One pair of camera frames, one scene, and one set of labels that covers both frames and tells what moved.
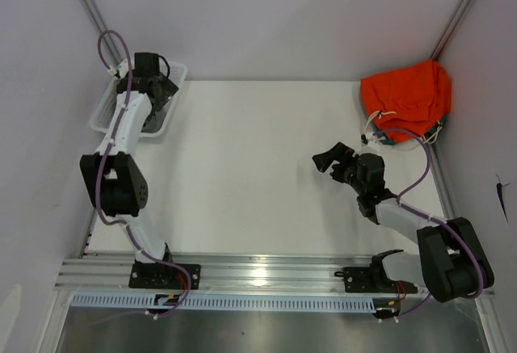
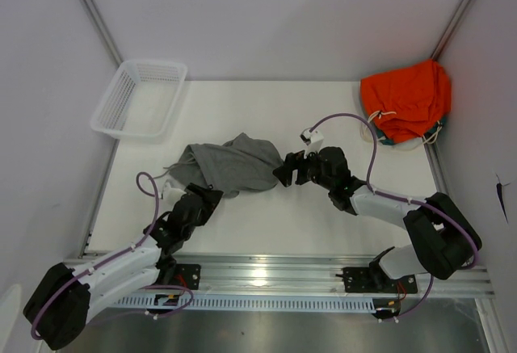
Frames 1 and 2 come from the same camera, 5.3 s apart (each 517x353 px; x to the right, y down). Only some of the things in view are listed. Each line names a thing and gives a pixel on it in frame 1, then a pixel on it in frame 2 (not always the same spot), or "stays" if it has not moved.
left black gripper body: (156, 101) -> (187, 233)
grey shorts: (154, 120) -> (241, 165)
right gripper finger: (341, 153) -> (284, 174)
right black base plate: (362, 279) stays
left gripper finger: (153, 121) -> (212, 203)
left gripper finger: (168, 90) -> (205, 192)
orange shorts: (420, 95) stays
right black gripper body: (351, 179) -> (311, 172)
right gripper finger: (339, 173) -> (293, 161)
